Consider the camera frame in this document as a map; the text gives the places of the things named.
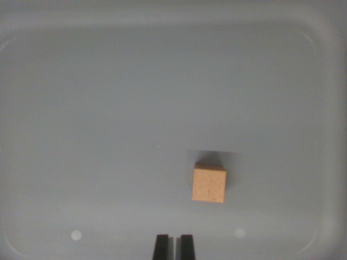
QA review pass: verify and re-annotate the wooden cube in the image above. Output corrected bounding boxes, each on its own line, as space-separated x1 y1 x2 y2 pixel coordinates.
192 163 227 204

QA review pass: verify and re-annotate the grey plastic tray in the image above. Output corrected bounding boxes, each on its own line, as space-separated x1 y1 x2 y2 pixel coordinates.
0 0 347 260

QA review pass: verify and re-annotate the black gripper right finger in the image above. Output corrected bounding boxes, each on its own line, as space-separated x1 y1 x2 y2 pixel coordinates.
176 234 197 260

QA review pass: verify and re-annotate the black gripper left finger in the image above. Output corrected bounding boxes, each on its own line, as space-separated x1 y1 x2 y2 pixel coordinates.
152 234 175 260

